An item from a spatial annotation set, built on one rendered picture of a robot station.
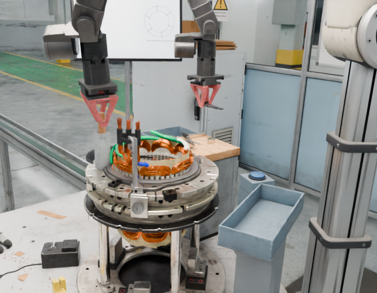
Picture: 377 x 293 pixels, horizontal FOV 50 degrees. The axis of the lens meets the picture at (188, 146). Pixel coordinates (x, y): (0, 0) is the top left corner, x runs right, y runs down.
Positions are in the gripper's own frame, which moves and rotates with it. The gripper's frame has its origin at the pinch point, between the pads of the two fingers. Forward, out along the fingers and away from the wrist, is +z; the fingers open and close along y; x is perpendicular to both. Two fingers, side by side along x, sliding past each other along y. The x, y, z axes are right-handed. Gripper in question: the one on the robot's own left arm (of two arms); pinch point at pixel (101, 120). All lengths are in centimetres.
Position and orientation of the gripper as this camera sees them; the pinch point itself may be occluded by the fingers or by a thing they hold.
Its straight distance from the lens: 96.0
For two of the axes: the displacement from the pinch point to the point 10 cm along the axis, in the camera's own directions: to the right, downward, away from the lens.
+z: 0.1, 9.2, 3.9
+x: 9.0, -1.8, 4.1
